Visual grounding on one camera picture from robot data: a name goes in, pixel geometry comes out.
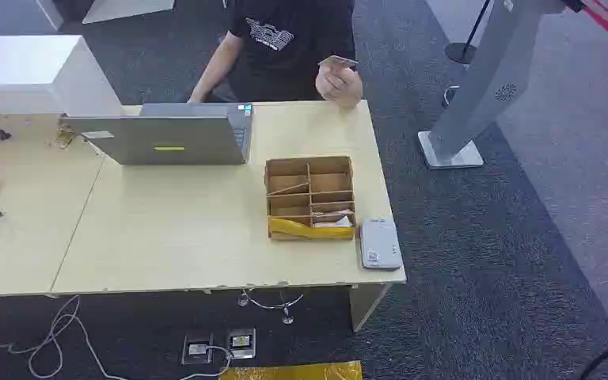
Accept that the grey kiosk stand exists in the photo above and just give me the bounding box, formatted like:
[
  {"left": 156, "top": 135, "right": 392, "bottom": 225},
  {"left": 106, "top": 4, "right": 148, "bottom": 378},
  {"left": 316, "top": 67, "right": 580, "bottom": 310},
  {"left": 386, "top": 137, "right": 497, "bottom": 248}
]
[{"left": 417, "top": 0, "right": 568, "bottom": 171}]

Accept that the person's left hand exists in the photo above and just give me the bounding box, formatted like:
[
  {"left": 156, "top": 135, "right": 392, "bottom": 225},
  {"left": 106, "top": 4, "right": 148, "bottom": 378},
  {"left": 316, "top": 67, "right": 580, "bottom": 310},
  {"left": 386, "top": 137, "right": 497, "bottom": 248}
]
[{"left": 314, "top": 63, "right": 364, "bottom": 111}]

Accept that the wooden card box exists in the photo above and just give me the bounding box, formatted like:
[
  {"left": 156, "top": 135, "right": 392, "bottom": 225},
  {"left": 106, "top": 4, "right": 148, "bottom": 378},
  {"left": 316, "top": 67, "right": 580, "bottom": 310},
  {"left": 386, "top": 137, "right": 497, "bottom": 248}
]
[{"left": 264, "top": 154, "right": 358, "bottom": 241}]

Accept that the floor power socket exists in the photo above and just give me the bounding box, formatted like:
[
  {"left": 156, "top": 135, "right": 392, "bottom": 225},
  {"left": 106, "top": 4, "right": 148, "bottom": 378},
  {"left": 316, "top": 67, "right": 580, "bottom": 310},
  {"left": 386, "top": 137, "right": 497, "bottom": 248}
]
[
  {"left": 180, "top": 333, "right": 215, "bottom": 367},
  {"left": 226, "top": 328, "right": 257, "bottom": 361}
]

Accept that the metal cable hook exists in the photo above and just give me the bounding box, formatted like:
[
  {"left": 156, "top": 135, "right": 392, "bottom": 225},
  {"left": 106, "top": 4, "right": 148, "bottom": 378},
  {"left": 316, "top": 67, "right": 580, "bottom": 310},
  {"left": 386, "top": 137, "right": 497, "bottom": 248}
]
[{"left": 237, "top": 287, "right": 305, "bottom": 325}]

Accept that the white box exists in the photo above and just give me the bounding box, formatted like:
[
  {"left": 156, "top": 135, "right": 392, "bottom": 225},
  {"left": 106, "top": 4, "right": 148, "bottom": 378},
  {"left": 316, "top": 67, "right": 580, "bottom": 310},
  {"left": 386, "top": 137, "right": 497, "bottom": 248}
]
[{"left": 0, "top": 34, "right": 123, "bottom": 117}]

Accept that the grey laptop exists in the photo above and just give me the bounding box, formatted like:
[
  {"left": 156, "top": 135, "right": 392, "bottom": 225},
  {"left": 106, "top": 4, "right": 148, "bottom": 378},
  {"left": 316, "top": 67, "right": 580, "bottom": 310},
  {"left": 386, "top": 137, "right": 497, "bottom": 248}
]
[{"left": 61, "top": 102, "right": 254, "bottom": 167}]

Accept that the white cable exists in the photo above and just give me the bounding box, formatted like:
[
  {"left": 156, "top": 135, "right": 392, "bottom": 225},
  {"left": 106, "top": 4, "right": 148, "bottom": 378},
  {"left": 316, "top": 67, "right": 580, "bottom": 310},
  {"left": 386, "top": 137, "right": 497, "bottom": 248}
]
[{"left": 0, "top": 294, "right": 234, "bottom": 380}]

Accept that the black stanchion post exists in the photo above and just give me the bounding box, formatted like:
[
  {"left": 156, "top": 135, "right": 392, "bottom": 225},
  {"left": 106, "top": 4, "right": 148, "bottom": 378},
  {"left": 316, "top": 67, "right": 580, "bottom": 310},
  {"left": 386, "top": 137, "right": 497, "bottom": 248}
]
[{"left": 444, "top": 0, "right": 492, "bottom": 66}]

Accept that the grey card reader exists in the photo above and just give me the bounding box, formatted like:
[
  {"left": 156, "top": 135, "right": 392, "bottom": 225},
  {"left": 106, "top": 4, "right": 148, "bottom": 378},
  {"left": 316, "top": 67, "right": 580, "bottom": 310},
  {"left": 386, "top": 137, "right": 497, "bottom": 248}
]
[{"left": 357, "top": 215, "right": 404, "bottom": 272}]

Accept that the person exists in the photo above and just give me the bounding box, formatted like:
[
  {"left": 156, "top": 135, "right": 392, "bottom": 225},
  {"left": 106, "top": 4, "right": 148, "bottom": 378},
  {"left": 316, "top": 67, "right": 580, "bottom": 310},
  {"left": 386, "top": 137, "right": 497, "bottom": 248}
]
[{"left": 187, "top": 0, "right": 364, "bottom": 111}]

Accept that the white card in box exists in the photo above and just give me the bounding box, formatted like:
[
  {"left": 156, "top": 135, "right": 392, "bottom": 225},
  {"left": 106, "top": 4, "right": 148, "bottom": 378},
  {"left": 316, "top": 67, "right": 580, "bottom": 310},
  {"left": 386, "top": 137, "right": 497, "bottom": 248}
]
[{"left": 312, "top": 211, "right": 354, "bottom": 229}]

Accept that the yellow sheet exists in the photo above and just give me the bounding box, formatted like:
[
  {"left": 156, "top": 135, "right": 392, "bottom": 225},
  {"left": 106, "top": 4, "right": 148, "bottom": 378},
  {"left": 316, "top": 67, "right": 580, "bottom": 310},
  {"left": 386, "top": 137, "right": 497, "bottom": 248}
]
[{"left": 218, "top": 360, "right": 363, "bottom": 380}]

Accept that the grey card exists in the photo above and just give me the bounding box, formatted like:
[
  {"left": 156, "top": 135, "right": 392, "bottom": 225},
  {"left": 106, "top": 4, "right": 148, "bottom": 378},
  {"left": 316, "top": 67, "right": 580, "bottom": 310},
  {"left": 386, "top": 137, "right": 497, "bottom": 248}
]
[{"left": 317, "top": 55, "right": 360, "bottom": 70}]

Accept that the pale desk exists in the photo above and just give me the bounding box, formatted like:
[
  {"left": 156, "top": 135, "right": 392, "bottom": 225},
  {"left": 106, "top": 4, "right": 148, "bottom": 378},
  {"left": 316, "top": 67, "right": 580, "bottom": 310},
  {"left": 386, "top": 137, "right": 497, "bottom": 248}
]
[
  {"left": 50, "top": 99, "right": 408, "bottom": 333},
  {"left": 0, "top": 112, "right": 107, "bottom": 299}
]

